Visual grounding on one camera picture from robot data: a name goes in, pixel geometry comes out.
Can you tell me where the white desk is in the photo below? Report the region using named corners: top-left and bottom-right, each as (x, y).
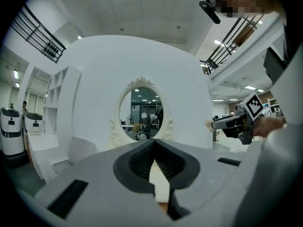
top-left (25, 132), bottom-right (69, 182)

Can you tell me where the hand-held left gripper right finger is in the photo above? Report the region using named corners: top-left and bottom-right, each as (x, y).
top-left (154, 138), bottom-right (248, 220)

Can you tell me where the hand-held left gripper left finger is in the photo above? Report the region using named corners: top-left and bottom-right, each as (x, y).
top-left (35, 138), bottom-right (169, 227)

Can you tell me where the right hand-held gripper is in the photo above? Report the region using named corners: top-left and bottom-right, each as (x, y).
top-left (212, 91), bottom-right (265, 145)

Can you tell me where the black head-worn camera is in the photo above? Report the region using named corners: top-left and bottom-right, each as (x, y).
top-left (198, 0), bottom-right (221, 25)

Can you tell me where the person's right hand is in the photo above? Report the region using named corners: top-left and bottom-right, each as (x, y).
top-left (252, 117), bottom-right (275, 137)

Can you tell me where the oval mirror white carved frame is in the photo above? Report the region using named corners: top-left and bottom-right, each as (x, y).
top-left (108, 76), bottom-right (176, 148)

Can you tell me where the person's right forearm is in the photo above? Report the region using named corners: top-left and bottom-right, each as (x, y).
top-left (272, 116), bottom-right (287, 130)

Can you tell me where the black railing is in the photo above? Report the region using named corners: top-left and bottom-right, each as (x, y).
top-left (10, 5), bottom-right (67, 64)
top-left (200, 14), bottom-right (265, 75)

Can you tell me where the white service robot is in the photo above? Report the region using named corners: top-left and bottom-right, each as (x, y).
top-left (23, 112), bottom-right (45, 135)
top-left (0, 107), bottom-right (26, 167)

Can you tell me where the white bookshelf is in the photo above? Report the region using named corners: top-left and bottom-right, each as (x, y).
top-left (42, 65), bottom-right (82, 137)

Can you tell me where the black flat device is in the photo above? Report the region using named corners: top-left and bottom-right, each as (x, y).
top-left (263, 46), bottom-right (288, 84)

